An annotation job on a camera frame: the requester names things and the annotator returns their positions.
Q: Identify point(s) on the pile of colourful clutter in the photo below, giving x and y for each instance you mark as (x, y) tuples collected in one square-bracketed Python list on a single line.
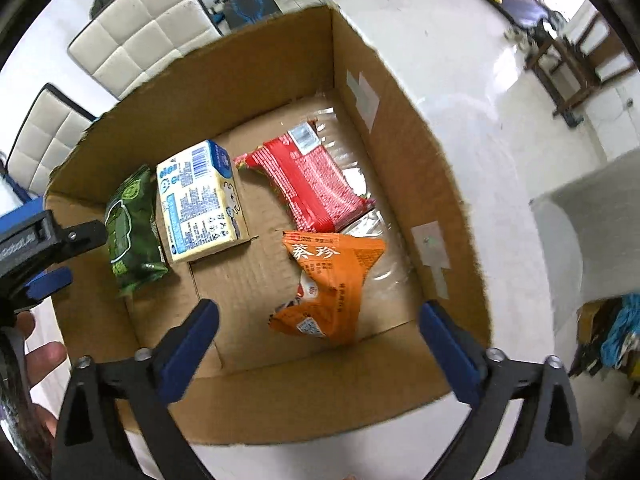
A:
[(612, 335)]

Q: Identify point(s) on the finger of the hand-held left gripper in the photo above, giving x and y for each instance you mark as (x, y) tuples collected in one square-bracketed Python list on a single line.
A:
[(82, 236), (50, 282)]

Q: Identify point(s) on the red noodle packet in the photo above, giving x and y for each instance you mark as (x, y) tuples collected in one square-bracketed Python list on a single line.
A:
[(305, 180)]

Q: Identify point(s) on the person's left hand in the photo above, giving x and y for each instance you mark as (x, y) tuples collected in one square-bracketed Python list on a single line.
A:
[(47, 360)]

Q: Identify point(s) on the small white padded chair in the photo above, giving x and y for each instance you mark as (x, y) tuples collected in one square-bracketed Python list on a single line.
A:
[(45, 135)]

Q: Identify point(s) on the green snack packet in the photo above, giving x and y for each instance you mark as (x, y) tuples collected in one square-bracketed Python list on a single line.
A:
[(132, 230)]

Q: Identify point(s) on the black blue exercise machine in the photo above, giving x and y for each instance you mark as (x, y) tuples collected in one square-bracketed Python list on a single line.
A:
[(250, 7)]

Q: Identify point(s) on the white cloth cover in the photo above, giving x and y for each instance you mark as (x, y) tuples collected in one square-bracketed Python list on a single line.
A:
[(595, 220)]

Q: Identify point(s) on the orange snack packet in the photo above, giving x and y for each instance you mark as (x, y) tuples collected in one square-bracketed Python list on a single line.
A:
[(330, 280)]

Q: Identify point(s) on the large white padded chair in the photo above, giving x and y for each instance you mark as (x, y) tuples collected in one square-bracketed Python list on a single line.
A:
[(145, 35)]

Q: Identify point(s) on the brown cardboard box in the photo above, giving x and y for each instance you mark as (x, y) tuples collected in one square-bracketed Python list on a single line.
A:
[(250, 85)]

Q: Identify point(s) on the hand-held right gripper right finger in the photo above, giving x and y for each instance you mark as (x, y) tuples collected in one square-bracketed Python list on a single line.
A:
[(450, 352)]

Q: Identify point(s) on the white blue carton box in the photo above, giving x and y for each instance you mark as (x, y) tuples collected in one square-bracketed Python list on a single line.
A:
[(200, 200)]

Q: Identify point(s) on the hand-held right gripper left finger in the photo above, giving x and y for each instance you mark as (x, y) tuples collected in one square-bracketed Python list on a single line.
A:
[(192, 347)]

